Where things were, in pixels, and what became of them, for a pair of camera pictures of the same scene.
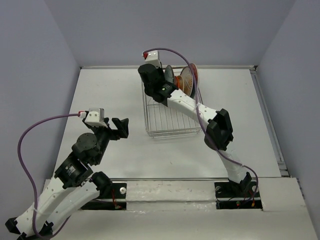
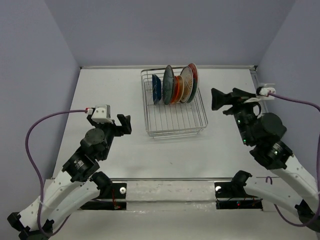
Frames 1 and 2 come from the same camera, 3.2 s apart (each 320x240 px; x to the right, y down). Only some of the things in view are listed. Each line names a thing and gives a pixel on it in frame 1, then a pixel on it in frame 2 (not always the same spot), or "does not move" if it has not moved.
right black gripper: (162, 71) → (218, 97)
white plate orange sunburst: (187, 76) does not move
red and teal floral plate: (195, 68) does not move
